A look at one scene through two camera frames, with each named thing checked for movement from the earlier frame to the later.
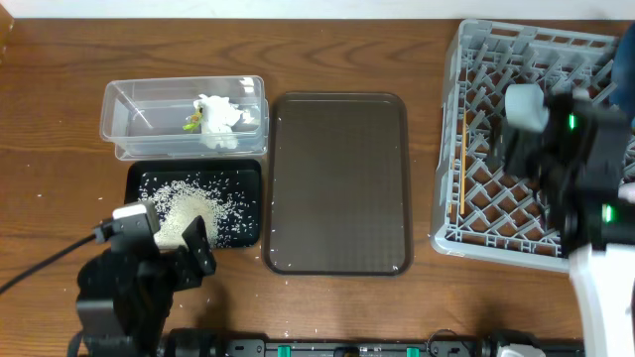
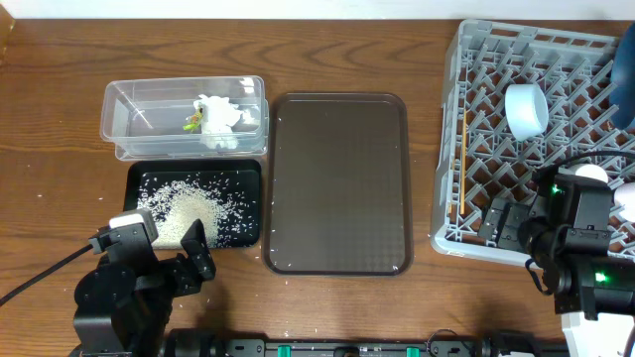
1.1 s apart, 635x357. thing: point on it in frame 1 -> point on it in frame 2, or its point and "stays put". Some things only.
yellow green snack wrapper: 194,122 stays put
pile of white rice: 225,199 stays put
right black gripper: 524,143 -> 508,228
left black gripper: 185,277 stays put
